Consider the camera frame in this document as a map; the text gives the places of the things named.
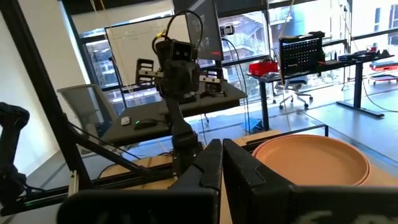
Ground wooden shelf black metal legs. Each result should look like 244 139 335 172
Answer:
217 123 398 224

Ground silver metal bracket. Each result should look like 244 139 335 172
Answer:
67 170 79 197

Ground whiteboard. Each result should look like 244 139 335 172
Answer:
104 15 200 86

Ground red storage box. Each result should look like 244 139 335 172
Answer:
248 60 280 77

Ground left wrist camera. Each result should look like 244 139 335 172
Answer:
169 40 198 62

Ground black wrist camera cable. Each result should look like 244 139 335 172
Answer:
151 10 203 60

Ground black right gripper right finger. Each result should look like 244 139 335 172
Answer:
223 139 295 224

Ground black workbench table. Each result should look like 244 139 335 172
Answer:
247 52 396 131

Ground peach orange plate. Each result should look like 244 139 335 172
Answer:
251 134 371 187

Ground grey office chair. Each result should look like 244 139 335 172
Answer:
57 83 121 139

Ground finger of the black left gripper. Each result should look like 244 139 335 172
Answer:
136 58 155 86
201 68 225 95

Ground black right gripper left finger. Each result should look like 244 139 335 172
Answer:
169 139 223 224

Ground grey desk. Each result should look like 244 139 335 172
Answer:
101 81 249 147

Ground black pegboard panel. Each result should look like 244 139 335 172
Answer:
279 30 326 78

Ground black monitor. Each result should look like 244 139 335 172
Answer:
172 0 224 62

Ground black computer mouse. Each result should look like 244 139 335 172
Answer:
133 118 158 131

